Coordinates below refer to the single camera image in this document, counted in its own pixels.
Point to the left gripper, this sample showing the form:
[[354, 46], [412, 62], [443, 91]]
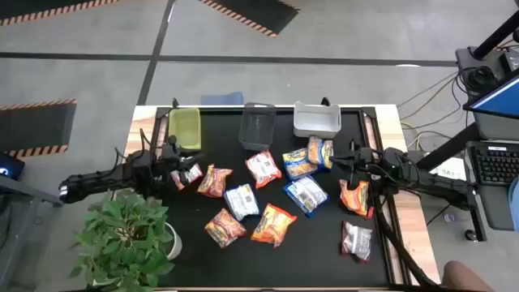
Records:
[[170, 156]]

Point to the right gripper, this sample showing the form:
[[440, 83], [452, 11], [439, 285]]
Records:
[[363, 160]]

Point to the red beef ramen packet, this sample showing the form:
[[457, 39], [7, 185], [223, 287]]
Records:
[[224, 228], [196, 173], [215, 182]]

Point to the blue soy sauce ramen packet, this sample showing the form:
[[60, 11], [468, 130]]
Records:
[[320, 152], [306, 195], [298, 164]]

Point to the orange chicken ramen packet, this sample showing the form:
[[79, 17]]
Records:
[[354, 198], [272, 225], [262, 168]]

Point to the white-backed ramen packet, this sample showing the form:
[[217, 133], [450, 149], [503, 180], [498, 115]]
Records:
[[241, 202]]

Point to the maroon roast beef ramen packet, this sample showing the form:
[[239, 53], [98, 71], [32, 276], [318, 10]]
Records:
[[357, 242]]

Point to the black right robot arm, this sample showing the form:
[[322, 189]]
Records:
[[430, 186]]

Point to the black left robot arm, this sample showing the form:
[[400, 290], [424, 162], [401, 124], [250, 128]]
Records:
[[101, 180]]

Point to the green plastic bin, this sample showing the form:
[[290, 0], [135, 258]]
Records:
[[185, 130]]

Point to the white plastic bin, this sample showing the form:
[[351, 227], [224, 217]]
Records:
[[317, 121]]

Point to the small black table clamp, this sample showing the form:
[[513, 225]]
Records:
[[324, 101], [175, 103]]

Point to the blue chair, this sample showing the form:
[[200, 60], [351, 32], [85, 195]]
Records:
[[223, 98]]

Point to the white plant pot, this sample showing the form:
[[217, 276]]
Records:
[[176, 243]]

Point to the dark grey plastic bin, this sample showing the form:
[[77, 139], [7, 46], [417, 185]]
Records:
[[257, 127]]

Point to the green leafy plant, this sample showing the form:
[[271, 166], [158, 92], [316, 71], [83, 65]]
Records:
[[121, 239]]

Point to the white paper sheet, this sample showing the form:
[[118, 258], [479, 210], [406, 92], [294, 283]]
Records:
[[450, 172]]

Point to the black rig strut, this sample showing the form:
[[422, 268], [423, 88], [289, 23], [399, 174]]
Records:
[[496, 36], [450, 146]]

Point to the black table mat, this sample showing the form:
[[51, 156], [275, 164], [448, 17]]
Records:
[[284, 263]]

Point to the clear plastic bottle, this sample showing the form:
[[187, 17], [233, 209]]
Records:
[[451, 217]]

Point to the black caster wheel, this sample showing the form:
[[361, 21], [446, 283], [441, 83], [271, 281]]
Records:
[[470, 234]]

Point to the black keyboard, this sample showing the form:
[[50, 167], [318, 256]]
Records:
[[494, 164]]

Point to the grey monitor base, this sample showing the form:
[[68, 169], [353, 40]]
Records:
[[494, 125]]

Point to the black hazard-striped floor mat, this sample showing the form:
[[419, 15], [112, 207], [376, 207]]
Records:
[[40, 8], [263, 12], [32, 130]]

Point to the black computer box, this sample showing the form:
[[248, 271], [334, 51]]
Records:
[[466, 57]]

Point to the computer monitor blue screen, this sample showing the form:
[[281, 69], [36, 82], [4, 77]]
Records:
[[498, 99]]

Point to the person's leg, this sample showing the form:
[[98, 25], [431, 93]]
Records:
[[466, 277]]

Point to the light blue fabric item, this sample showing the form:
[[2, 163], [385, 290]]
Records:
[[515, 203]]

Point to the black device blue light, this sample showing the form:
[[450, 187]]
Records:
[[10, 168]]

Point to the dark grey side desk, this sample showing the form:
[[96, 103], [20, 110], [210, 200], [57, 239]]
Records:
[[16, 227]]

